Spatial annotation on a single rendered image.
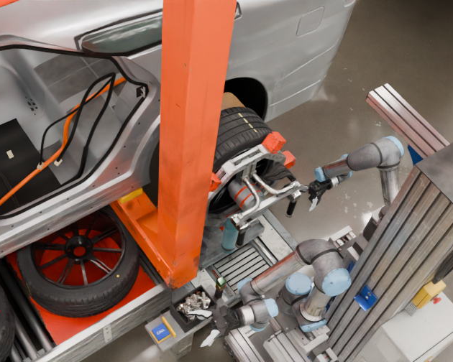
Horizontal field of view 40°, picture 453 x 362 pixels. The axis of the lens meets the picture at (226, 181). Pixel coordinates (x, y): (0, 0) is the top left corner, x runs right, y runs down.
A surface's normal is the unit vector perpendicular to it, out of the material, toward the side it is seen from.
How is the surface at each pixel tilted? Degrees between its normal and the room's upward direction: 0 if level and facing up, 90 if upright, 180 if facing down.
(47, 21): 37
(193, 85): 90
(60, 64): 6
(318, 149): 0
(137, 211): 0
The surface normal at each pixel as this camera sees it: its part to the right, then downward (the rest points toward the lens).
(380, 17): 0.11, -0.56
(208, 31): 0.59, 0.70
